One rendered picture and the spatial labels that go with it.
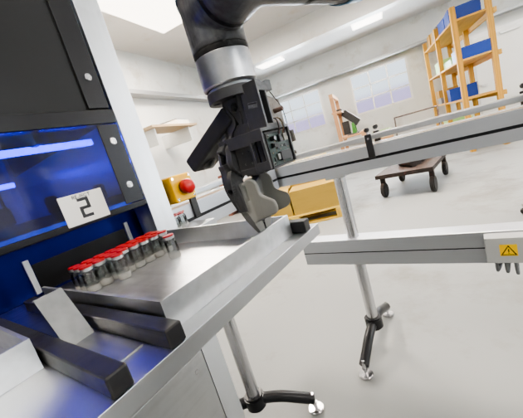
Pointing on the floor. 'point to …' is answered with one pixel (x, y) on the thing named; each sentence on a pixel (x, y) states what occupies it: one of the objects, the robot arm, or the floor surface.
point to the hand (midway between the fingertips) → (260, 228)
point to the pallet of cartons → (311, 201)
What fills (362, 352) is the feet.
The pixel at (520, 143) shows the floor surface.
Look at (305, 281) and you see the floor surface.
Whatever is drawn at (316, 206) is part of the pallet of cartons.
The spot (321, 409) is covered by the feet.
